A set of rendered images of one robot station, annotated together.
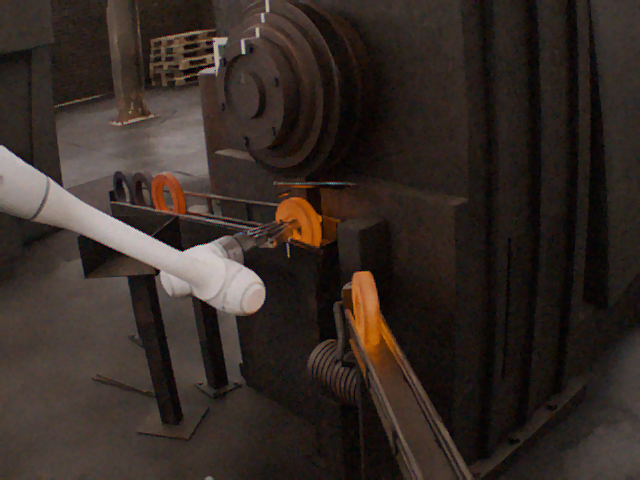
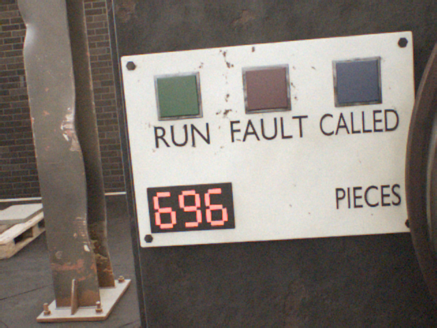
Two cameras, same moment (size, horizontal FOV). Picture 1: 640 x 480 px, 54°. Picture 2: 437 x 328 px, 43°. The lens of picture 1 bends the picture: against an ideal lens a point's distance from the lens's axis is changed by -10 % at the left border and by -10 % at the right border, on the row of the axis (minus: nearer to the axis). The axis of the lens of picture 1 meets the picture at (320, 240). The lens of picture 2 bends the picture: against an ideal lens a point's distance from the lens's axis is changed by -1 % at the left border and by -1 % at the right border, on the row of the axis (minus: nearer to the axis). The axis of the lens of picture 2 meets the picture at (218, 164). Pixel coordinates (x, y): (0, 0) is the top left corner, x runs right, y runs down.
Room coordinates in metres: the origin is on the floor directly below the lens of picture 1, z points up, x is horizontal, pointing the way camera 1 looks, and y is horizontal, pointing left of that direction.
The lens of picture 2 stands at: (1.75, 0.59, 1.21)
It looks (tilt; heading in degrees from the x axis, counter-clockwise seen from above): 8 degrees down; 316
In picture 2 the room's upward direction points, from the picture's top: 5 degrees counter-clockwise
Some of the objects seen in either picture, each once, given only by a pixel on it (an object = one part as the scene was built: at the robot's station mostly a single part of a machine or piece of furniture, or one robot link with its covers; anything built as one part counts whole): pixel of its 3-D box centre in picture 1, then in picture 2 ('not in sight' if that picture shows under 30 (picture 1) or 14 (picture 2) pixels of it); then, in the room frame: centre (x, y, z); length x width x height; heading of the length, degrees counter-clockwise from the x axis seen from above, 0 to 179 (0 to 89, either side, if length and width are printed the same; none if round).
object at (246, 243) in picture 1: (249, 244); not in sight; (1.66, 0.18, 0.74); 0.09 x 0.08 x 0.07; 130
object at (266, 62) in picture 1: (253, 93); not in sight; (1.70, 0.13, 1.11); 0.28 x 0.06 x 0.28; 40
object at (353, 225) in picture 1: (364, 266); not in sight; (1.59, -0.10, 0.68); 0.11 x 0.08 x 0.24; 130
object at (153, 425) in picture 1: (147, 330); not in sight; (1.95, 0.58, 0.36); 0.26 x 0.20 x 0.72; 75
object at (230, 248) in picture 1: (226, 255); not in sight; (1.61, 0.23, 0.73); 0.09 x 0.06 x 0.09; 40
